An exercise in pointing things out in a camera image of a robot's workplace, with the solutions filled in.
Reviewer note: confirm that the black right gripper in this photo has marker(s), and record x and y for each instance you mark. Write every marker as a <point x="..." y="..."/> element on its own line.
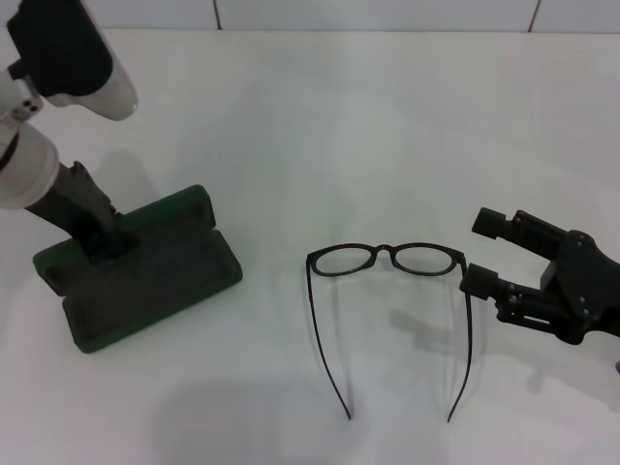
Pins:
<point x="591" y="290"/>

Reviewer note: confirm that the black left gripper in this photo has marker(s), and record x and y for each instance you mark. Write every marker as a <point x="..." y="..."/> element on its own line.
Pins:
<point x="77" y="203"/>

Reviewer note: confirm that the green glasses case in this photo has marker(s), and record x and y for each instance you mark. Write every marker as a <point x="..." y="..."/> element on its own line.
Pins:
<point x="155" y="286"/>

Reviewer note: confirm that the black glasses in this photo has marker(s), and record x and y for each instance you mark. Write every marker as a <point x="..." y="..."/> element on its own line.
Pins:
<point x="385" y="248"/>

